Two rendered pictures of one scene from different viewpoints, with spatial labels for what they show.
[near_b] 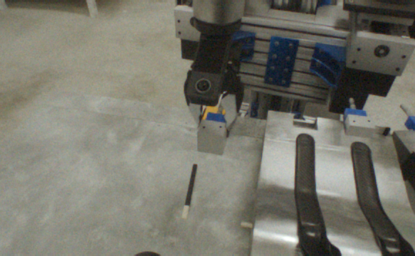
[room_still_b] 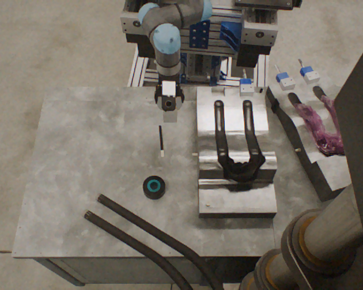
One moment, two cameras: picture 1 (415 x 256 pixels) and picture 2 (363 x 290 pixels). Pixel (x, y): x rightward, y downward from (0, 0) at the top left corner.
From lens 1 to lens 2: 0.83 m
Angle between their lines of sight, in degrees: 20
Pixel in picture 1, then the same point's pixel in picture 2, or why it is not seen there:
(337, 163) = (235, 114)
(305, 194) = (220, 134)
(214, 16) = (169, 73)
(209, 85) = (171, 103)
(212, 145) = (171, 119)
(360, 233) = (242, 149)
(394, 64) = (268, 40)
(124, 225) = (133, 166)
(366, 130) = (249, 93)
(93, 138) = (92, 119)
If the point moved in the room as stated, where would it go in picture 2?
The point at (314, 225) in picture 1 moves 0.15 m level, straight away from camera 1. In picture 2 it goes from (224, 149) to (237, 115)
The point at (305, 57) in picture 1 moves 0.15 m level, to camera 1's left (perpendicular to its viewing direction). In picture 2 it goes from (215, 30) to (182, 35)
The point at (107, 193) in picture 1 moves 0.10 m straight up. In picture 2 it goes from (116, 152) to (112, 138)
